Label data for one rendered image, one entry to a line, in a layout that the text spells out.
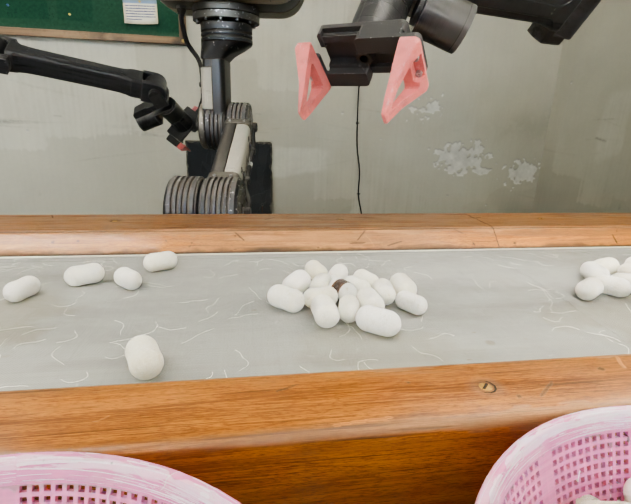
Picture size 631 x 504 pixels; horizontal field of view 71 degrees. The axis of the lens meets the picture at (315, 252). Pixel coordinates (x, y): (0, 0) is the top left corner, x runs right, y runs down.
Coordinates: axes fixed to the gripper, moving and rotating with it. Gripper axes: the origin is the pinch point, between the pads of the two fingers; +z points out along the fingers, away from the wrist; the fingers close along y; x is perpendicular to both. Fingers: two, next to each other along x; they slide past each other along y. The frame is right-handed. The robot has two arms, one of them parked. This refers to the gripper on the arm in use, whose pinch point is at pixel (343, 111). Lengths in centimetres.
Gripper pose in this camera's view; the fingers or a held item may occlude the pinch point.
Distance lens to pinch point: 49.0
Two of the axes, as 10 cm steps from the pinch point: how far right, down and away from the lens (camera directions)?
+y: -8.7, -1.8, 4.6
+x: -3.6, -4.1, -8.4
